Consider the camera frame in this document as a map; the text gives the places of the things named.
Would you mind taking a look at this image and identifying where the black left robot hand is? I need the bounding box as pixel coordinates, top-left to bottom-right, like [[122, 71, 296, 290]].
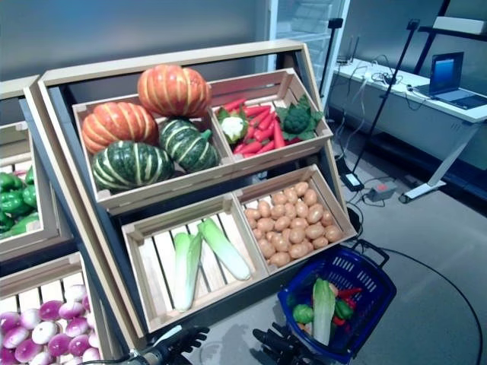
[[175, 325, 211, 357]]

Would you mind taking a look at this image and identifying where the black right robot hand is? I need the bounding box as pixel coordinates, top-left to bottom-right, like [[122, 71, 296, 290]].
[[253, 322, 311, 365]]

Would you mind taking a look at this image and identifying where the napa cabbage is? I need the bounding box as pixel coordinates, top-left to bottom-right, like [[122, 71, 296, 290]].
[[311, 278, 336, 347], [196, 217, 252, 281], [173, 231, 205, 313]]

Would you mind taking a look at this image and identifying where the blue plastic shopping basket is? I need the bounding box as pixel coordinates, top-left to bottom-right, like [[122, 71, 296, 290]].
[[276, 239, 397, 365]]

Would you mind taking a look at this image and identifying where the wooden slatted crate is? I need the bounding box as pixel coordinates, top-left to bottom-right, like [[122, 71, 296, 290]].
[[0, 121, 60, 254], [207, 68, 334, 172], [0, 252, 102, 365], [72, 93, 235, 214], [231, 163, 358, 275], [120, 192, 271, 334]]

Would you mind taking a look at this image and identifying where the green striped pumpkin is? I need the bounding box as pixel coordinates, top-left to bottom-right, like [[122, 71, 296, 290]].
[[91, 140, 176, 192], [158, 117, 221, 173]]

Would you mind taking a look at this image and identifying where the white cauliflower with leaves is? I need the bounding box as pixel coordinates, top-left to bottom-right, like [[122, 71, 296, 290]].
[[215, 106, 250, 144]]

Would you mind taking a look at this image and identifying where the orange striped pumpkin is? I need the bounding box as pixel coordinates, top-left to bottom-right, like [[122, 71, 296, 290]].
[[81, 101, 160, 155], [136, 63, 212, 119]]

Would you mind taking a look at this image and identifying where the green broccoli with leaves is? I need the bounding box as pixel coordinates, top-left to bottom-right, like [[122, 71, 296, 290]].
[[274, 94, 324, 142]]

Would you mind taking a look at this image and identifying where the white office desk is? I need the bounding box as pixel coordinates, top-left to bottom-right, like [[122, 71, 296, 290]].
[[329, 62, 487, 205]]

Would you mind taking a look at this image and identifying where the wooden vegetable display shelf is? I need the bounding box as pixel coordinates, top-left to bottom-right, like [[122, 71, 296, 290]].
[[0, 74, 132, 365], [37, 37, 358, 349]]

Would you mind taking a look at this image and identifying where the router with antennas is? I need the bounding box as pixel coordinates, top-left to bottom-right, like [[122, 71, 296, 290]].
[[336, 35, 361, 65]]

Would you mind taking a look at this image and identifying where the open laptop computer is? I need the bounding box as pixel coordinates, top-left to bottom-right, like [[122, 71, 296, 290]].
[[415, 51, 487, 111]]

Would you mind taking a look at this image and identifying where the glass door cabinet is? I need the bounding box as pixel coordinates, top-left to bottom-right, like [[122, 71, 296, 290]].
[[268, 0, 351, 90]]

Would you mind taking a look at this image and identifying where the black tripod sensor stand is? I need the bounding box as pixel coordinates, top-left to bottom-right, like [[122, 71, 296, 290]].
[[318, 17, 344, 100], [352, 17, 422, 179]]

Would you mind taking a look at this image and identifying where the white flat box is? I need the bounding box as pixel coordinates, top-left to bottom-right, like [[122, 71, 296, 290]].
[[433, 15, 487, 36]]

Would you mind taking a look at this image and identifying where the black wall shelf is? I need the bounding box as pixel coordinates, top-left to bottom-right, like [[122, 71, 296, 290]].
[[412, 0, 487, 75]]

